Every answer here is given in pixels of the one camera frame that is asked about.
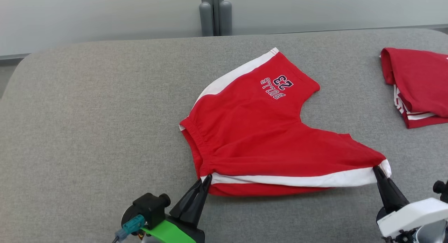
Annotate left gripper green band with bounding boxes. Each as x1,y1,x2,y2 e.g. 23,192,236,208
140,174,213,243

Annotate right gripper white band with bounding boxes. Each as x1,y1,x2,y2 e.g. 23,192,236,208
373,166,448,238

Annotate red shorts white side stripes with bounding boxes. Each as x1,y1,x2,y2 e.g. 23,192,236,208
179,47,392,197

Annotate red t-shirt white sleeves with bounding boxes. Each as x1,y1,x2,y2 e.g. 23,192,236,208
380,47,448,129

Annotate grey fabric sofa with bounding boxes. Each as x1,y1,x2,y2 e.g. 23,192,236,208
0,28,448,243

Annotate left camera teal cable plug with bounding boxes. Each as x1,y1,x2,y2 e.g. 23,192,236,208
113,214,146,243

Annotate grey partition post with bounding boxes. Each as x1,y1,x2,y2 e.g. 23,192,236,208
199,0,232,36

